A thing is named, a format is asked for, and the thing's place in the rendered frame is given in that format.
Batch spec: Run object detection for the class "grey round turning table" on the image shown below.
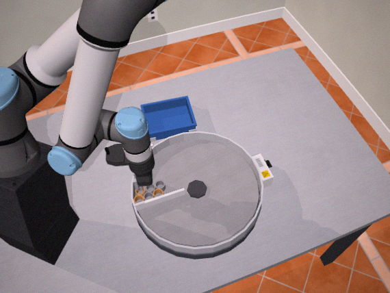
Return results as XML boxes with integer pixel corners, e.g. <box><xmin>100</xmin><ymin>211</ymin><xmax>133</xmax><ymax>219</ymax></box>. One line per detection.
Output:
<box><xmin>131</xmin><ymin>131</ymin><xmax>274</xmax><ymax>259</ymax></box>

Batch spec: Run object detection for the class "blue open crate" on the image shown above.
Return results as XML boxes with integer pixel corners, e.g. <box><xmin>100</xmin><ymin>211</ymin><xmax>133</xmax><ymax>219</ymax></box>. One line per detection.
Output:
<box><xmin>140</xmin><ymin>96</ymin><xmax>197</xmax><ymax>142</ymax></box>

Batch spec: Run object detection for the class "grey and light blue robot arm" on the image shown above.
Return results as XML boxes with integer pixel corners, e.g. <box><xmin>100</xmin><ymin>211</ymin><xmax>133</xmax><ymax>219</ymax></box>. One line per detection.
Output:
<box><xmin>0</xmin><ymin>0</ymin><xmax>167</xmax><ymax>178</ymax></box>

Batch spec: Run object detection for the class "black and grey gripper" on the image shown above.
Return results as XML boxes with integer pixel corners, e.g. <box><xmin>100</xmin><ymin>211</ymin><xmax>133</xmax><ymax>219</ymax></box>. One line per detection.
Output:
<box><xmin>105</xmin><ymin>143</ymin><xmax>155</xmax><ymax>190</ymax></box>

